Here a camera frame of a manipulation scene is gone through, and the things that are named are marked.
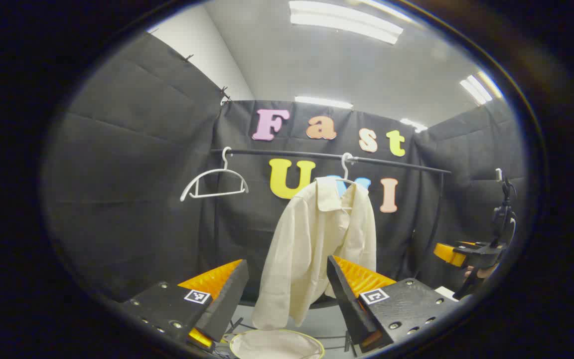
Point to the small white box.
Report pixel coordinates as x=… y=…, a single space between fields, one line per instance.
x=447 y=294

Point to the black clothes rack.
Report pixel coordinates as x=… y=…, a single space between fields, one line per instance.
x=287 y=153

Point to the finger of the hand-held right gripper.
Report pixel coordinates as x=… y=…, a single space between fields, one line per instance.
x=449 y=253

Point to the cream collared shirt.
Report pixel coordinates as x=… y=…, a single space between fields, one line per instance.
x=307 y=239

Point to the black backdrop cloth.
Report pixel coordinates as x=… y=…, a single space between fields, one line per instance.
x=132 y=174

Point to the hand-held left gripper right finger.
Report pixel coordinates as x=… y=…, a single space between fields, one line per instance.
x=352 y=304

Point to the white hanger with taped hook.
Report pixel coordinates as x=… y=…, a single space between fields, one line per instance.
x=345 y=172

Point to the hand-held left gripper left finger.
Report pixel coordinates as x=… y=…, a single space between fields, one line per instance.
x=227 y=304

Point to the empty white clothes hanger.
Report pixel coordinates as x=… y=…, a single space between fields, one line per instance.
x=212 y=172

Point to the white laundry hamper yellow rim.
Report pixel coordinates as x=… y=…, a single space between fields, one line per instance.
x=277 y=346

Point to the ceiling light panel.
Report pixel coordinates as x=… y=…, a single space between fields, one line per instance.
x=413 y=124
x=342 y=22
x=323 y=102
x=479 y=89

